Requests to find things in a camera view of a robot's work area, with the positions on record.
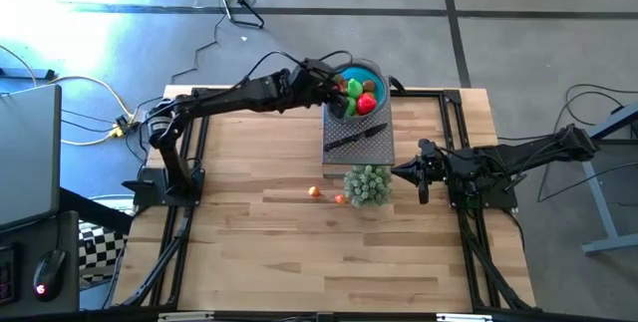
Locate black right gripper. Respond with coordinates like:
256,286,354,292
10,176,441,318
390,138,448,206

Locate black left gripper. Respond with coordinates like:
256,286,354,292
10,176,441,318
286,65,351,121

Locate red plastic bell pepper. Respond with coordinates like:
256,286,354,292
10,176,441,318
356,92,379,116

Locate green plant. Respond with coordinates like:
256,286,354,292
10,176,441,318
343,163,394,208

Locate black kitchen knife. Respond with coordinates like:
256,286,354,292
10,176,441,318
323,122,389,153

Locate blue collapsible bowl grey rim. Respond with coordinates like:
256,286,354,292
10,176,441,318
326,58,390,125

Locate grey perforated metal stand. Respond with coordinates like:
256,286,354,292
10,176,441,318
321,110,397,179

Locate power strip yellow plug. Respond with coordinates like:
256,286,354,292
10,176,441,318
110,115,134,140

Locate black-white checkered board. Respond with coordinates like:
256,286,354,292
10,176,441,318
78,219,130,286

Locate grey laptop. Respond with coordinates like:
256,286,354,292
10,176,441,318
0,84,63,233

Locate black computer mouse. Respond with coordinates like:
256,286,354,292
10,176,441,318
32,248,68,303

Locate black desk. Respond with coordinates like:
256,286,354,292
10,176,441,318
0,186,136,321

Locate black keyboard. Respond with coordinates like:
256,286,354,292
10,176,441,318
0,256,21,308

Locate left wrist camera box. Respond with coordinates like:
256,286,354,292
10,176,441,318
298,57,338,77

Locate black table frame rails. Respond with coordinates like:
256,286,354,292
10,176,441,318
112,85,537,313

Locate black floor cable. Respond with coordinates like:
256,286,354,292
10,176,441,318
556,82,638,124
168,0,223,86

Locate grey desk frame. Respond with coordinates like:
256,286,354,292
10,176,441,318
580,100,638,258

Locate yellow floor cable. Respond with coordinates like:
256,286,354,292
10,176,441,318
0,44,136,148

